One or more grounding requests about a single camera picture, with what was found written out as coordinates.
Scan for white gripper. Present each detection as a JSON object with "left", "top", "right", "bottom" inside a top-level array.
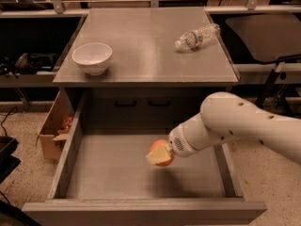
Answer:
[{"left": 145, "top": 112, "right": 227, "bottom": 167}]

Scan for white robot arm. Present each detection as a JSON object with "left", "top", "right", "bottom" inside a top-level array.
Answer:
[{"left": 146, "top": 92, "right": 301, "bottom": 166}]

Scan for open grey top drawer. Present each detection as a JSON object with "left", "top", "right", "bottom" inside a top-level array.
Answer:
[{"left": 23, "top": 92, "right": 266, "bottom": 226}]

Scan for grey cabinet with top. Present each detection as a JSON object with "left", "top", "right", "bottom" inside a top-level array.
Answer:
[{"left": 54, "top": 8, "right": 238, "bottom": 130}]

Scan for brown cardboard box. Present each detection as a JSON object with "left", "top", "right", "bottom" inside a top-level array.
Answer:
[{"left": 39, "top": 92, "right": 74, "bottom": 160}]

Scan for clear plastic water bottle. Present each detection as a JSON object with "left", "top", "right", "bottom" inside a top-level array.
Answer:
[{"left": 174, "top": 24, "right": 220, "bottom": 51}]

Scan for white ceramic bowl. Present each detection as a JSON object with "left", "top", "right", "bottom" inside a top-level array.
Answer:
[{"left": 71, "top": 42, "right": 113, "bottom": 75}]

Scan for black headphones on shelf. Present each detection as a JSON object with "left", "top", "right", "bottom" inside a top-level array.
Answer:
[{"left": 0, "top": 53, "right": 59, "bottom": 75}]

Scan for black office chair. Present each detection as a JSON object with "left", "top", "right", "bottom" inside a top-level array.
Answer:
[{"left": 224, "top": 13, "right": 301, "bottom": 117}]

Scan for black drawer handle right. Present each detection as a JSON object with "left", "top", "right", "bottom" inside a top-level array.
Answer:
[{"left": 148, "top": 97, "right": 171, "bottom": 107}]

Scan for black drawer handle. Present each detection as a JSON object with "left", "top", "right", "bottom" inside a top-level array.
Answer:
[
  {"left": 148, "top": 97, "right": 171, "bottom": 107},
  {"left": 115, "top": 98, "right": 137, "bottom": 107}
]

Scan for black drawer handle left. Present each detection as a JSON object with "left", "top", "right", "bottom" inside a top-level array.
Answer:
[{"left": 115, "top": 98, "right": 137, "bottom": 107}]

